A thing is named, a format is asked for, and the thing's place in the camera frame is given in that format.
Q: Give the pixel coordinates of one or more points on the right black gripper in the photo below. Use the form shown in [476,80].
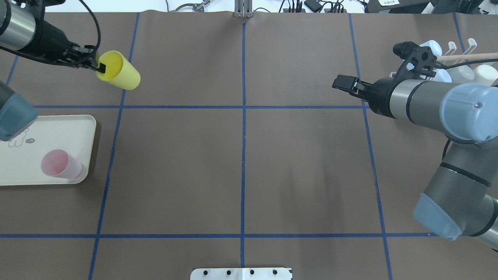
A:
[379,95]

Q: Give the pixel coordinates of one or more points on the pink plastic cup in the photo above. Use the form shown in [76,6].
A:
[58,163]

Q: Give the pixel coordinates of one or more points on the yellow plastic cup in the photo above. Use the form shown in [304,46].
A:
[118,71]

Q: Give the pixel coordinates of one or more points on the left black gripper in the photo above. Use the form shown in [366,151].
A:
[49,41]

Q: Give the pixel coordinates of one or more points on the aluminium frame post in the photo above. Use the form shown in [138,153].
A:
[243,9]

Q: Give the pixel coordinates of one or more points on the light blue plastic cup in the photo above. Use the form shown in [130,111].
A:
[434,46]

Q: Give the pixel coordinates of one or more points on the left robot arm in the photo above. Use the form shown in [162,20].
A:
[25,33]

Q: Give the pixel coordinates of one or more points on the cream plastic tray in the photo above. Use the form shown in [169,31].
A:
[21,158]

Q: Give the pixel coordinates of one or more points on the grey plastic cup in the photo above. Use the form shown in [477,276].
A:
[461,74]

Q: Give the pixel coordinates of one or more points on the pale green plastic cup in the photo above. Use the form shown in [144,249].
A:
[485,75]

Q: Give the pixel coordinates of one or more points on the white mounting plate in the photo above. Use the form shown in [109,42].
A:
[278,273]

